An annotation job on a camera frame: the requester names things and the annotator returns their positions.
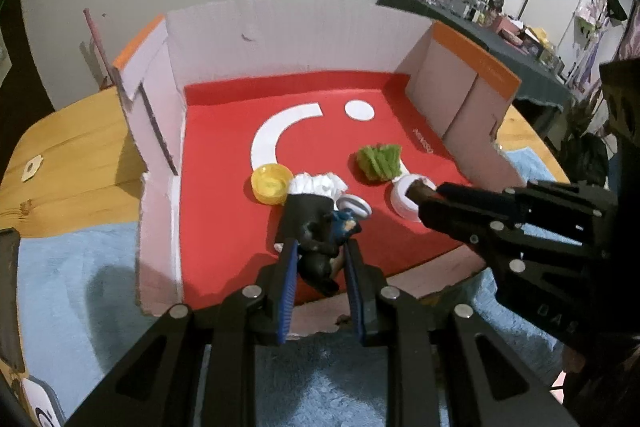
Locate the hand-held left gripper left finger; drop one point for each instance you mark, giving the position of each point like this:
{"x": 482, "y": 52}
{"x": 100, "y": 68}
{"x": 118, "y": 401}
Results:
{"x": 289, "y": 287}

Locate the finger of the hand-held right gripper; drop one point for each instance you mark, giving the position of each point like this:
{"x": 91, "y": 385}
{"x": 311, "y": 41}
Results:
{"x": 450, "y": 217}
{"x": 475, "y": 193}

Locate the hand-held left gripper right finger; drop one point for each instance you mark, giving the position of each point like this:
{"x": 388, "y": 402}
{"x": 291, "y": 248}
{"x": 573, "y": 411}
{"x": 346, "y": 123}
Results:
{"x": 354, "y": 287}

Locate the dark-haired toy figure white base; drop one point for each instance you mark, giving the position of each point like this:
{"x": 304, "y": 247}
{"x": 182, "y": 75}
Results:
{"x": 317, "y": 267}

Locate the white round jar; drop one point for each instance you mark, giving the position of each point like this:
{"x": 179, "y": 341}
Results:
{"x": 401, "y": 205}

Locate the black bottle white ruffle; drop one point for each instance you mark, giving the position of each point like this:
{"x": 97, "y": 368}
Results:
{"x": 305, "y": 212}

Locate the green yarn pompom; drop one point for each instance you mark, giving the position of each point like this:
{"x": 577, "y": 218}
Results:
{"x": 380, "y": 162}

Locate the orange cardboard box red floor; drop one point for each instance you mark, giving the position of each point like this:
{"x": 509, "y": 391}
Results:
{"x": 225, "y": 217}

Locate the cluttered dark side table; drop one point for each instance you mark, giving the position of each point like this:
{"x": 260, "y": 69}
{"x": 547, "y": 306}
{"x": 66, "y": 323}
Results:
{"x": 500, "y": 54}

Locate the pink box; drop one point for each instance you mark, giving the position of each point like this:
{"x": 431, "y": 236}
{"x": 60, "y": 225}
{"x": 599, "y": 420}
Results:
{"x": 507, "y": 27}

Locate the blue fluffy mat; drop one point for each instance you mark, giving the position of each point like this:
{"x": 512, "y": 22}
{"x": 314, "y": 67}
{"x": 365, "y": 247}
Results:
{"x": 75, "y": 284}

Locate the white rectangular device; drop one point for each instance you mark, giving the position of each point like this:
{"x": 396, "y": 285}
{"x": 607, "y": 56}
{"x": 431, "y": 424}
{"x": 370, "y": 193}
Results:
{"x": 36, "y": 401}

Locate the black flat tablet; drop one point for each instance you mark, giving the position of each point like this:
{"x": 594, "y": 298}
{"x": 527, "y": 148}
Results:
{"x": 10, "y": 297}

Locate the small pale paper scrap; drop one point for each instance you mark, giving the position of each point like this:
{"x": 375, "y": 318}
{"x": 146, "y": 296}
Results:
{"x": 31, "y": 168}

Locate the thin brown stick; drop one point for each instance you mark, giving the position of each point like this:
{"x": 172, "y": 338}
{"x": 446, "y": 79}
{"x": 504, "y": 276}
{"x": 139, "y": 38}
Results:
{"x": 97, "y": 42}

